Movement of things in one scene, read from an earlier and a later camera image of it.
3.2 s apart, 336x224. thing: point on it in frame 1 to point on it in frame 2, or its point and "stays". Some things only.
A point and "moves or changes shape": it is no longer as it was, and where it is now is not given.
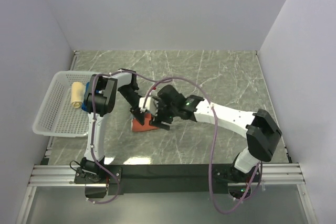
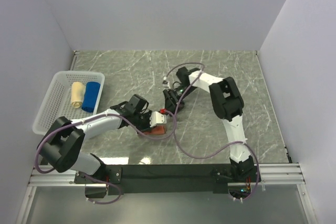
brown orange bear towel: x=136 y=126 moves or changes shape
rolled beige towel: x=77 y=94 stays
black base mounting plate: x=165 y=179 stays
